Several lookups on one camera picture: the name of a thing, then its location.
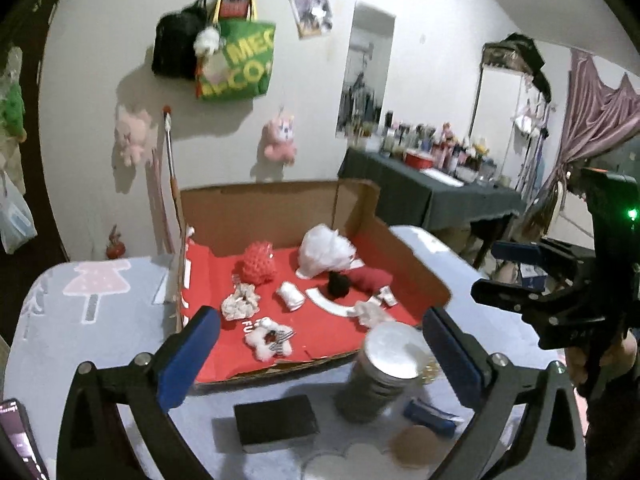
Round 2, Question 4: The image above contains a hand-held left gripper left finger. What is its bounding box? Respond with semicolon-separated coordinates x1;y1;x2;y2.
57;306;222;480

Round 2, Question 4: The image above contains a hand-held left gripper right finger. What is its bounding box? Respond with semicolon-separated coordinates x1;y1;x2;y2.
422;305;586;480

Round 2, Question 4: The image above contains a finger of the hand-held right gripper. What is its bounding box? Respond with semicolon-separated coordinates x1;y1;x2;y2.
471;271;594;322
491;240;596;274

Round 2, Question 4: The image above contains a beige scrunchie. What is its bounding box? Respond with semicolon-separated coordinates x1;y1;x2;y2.
221;283;261;322

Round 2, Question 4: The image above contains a white furry scrunchie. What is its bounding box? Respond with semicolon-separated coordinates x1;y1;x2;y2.
244;316;296;362

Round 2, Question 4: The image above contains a white fluffy plush piece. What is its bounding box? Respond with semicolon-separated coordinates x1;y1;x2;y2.
347;300;396;328

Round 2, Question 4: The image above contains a black pom-pom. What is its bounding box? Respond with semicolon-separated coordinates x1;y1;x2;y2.
327;271;353;300

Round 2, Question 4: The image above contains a cardboard box with red lining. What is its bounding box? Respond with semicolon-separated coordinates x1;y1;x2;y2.
167;179;453;396

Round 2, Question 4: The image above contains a person's right forearm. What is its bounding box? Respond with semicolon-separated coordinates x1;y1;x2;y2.
582;360;640;480

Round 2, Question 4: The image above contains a person's right hand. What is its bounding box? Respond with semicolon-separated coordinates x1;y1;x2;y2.
565;330;640;398

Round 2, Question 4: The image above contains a small jar of gold beads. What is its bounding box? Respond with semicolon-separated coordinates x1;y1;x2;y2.
417;355;443;386

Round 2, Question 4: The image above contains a silver metal tin can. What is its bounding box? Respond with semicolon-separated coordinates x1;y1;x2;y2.
334;321;431;423

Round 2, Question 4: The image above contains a beige powder puff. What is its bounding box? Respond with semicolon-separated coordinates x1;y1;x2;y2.
389;425;451;471

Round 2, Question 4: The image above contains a table with dark green cloth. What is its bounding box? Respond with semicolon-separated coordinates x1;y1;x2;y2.
337;147;528;261

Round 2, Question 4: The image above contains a black patterned box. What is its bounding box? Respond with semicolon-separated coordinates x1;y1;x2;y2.
233;394;321;453

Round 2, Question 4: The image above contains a red mesh bath ball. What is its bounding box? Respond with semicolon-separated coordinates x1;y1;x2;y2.
235;241;278;286

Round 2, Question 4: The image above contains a pink curtain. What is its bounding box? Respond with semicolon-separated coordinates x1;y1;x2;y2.
520;47;640;241

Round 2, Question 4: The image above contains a small white rolled cloth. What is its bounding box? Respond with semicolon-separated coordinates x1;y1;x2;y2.
276;281;306;313

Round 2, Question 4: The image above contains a row of bottles and cosmetics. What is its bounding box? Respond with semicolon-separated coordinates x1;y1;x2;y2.
345;110;513;188

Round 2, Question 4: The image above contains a red hanging ornament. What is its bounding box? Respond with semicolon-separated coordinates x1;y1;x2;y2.
105;225;126;261

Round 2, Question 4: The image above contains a red basin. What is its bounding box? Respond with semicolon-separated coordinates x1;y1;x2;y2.
404;150;435;170

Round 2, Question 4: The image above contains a white wardrobe rack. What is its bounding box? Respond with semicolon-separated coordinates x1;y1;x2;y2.
467;42;556;196

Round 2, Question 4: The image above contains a white cloud-shaped pad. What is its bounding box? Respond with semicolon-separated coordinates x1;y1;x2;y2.
302;441;401;480

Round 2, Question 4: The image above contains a white mesh bath ball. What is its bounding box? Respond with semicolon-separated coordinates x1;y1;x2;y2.
296;224;357;279

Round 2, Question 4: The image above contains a smartphone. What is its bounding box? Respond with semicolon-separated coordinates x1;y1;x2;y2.
0;397;51;480

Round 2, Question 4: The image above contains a dark storage case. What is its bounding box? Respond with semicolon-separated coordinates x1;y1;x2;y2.
481;32;553;103

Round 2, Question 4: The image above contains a translucent plastic bag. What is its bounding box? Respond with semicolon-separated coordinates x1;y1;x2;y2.
0;170;38;255

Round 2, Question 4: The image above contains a pink plush toy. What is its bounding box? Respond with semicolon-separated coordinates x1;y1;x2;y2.
114;105;156;167

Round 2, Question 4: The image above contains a pink plush rabbit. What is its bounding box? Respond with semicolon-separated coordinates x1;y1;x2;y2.
262;110;298;166

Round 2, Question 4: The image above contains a beige hanging door organiser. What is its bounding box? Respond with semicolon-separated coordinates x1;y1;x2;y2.
0;137;26;196

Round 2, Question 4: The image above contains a dark wooden door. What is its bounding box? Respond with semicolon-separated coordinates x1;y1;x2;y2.
0;0;76;346

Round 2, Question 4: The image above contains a green tote bag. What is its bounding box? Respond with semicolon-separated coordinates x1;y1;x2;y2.
195;0;277;102

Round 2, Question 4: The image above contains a green plush toy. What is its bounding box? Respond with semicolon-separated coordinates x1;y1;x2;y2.
0;47;27;141

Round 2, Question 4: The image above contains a black bag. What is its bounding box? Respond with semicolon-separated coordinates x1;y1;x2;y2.
151;0;208;81

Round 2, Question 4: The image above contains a red framed picture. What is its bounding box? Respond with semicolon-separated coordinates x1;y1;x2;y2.
220;0;251;21

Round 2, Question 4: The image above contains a wall mirror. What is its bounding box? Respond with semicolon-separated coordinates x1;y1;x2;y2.
336;1;397;138

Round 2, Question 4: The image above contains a panda plush keychain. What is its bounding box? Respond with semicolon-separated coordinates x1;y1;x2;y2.
193;25;222;58

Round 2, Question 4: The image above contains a photo collage wall poster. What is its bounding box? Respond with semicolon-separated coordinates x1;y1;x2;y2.
289;0;333;40

